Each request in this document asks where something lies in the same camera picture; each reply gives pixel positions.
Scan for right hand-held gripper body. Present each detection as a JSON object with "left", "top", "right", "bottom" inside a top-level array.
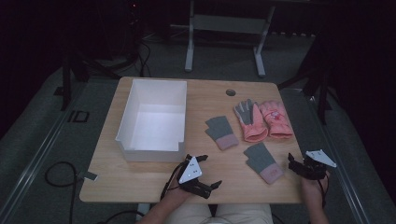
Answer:
[{"left": 297, "top": 148, "right": 338, "bottom": 181}]

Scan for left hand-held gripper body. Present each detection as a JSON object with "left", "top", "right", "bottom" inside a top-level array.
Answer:
[{"left": 177, "top": 154, "right": 216, "bottom": 200}]

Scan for grey fingerless glove pink cuff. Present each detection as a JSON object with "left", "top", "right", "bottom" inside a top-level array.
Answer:
[
  {"left": 205, "top": 116, "right": 240, "bottom": 151},
  {"left": 243, "top": 142, "right": 285, "bottom": 185}
]

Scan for pink glove with grey palm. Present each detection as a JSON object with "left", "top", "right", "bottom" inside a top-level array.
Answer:
[{"left": 233, "top": 98, "right": 269, "bottom": 144}]

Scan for white box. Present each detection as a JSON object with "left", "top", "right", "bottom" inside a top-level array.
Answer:
[{"left": 115, "top": 78, "right": 188, "bottom": 163}]

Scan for person's right hand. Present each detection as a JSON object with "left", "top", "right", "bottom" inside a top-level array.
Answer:
[{"left": 300, "top": 174, "right": 331, "bottom": 209}]

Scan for person's left hand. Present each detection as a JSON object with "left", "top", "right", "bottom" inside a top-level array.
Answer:
[{"left": 163, "top": 181, "right": 195, "bottom": 207}]

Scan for person's beige trousers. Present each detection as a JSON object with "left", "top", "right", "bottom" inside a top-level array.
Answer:
[{"left": 164, "top": 203, "right": 276, "bottom": 224}]

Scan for pink glove with printed patch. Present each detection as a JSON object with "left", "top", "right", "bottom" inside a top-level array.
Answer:
[{"left": 259, "top": 100, "right": 294, "bottom": 139}]

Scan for white table leg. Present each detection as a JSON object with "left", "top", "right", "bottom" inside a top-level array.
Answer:
[{"left": 135, "top": 203, "right": 152, "bottom": 223}]

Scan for black tripod stand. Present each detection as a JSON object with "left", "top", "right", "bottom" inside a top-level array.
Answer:
[
  {"left": 60, "top": 53, "right": 123, "bottom": 112},
  {"left": 277, "top": 40, "right": 333, "bottom": 126}
]

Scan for dark equipment with red light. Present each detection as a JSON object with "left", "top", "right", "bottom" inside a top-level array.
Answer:
[{"left": 123, "top": 0, "right": 148, "bottom": 62}]

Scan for left hand-held gripper black cable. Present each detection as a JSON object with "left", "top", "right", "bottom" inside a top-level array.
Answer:
[{"left": 160, "top": 161, "right": 188, "bottom": 202}]

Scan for hand-held gripper black cable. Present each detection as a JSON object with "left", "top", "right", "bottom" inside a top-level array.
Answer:
[
  {"left": 160, "top": 161, "right": 188, "bottom": 202},
  {"left": 317, "top": 172, "right": 332, "bottom": 209}
]

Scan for right hand-held gripper black cable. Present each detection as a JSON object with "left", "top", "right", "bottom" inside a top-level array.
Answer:
[{"left": 317, "top": 172, "right": 332, "bottom": 209}]

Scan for metal floor rail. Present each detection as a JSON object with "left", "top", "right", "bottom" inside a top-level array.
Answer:
[
  {"left": 0, "top": 83, "right": 89, "bottom": 220},
  {"left": 289, "top": 88, "right": 370, "bottom": 224}
]

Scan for black cables by stand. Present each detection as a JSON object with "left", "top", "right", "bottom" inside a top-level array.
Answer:
[{"left": 137, "top": 40, "right": 154, "bottom": 78}]

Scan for black looped floor cable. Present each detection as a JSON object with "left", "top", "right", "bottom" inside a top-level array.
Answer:
[{"left": 44, "top": 161, "right": 79, "bottom": 224}]

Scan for white metal desk frame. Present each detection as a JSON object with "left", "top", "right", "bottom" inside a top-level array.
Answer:
[{"left": 169, "top": 0, "right": 276, "bottom": 78}]

